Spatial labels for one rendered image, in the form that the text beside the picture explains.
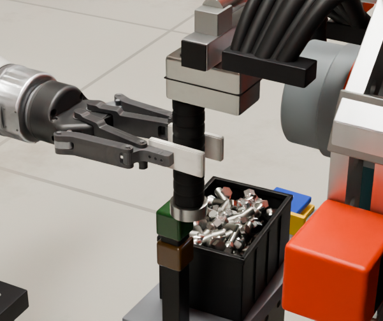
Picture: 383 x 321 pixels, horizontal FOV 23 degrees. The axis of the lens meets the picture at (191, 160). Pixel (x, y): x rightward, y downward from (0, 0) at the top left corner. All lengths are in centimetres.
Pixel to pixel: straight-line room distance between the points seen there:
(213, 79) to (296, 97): 15
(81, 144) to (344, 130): 35
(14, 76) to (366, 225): 50
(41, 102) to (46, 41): 253
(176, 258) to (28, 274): 105
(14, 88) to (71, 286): 116
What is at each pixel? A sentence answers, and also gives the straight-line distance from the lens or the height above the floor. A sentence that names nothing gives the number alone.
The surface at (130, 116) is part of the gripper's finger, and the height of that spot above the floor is 84.
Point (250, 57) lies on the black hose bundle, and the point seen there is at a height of 98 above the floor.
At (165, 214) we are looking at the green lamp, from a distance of 124.
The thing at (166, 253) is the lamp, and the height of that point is 60.
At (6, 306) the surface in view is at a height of 30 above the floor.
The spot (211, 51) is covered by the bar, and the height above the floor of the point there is 97.
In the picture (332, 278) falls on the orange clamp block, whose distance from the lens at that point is 78.
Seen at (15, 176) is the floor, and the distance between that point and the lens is 270.
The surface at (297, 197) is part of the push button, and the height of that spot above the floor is 48.
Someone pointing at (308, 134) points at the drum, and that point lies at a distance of 109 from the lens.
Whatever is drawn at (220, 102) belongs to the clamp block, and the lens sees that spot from 96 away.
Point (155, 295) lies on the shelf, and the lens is 144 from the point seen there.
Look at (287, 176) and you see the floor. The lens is 267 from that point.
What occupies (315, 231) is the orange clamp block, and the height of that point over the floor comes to 88.
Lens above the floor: 132
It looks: 29 degrees down
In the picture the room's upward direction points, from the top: straight up
